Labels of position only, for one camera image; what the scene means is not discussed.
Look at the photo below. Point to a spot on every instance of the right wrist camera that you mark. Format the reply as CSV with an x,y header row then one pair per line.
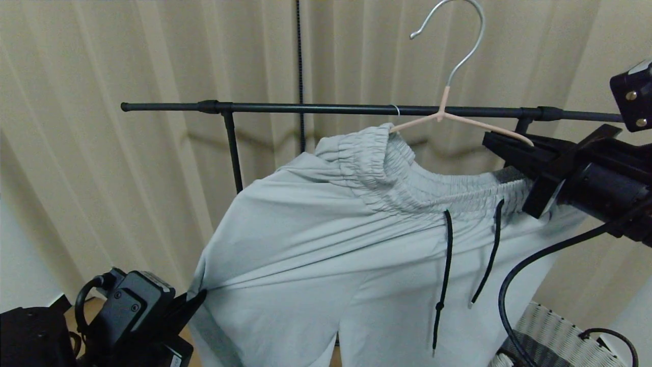
x,y
634,97

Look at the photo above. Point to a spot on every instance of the black clothes rack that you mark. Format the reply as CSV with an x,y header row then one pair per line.
x,y
331,108

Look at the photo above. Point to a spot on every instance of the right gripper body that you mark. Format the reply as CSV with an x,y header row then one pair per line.
x,y
596,178

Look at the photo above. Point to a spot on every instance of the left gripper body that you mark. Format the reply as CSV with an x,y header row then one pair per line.
x,y
153,351

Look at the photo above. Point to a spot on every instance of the pink clothes hanger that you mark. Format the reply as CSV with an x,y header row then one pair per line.
x,y
396,108
461,61

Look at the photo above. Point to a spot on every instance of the pale grey garment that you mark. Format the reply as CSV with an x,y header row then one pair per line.
x,y
331,244

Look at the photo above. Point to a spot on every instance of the white laundry basket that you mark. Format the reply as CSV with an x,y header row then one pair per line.
x,y
555,336

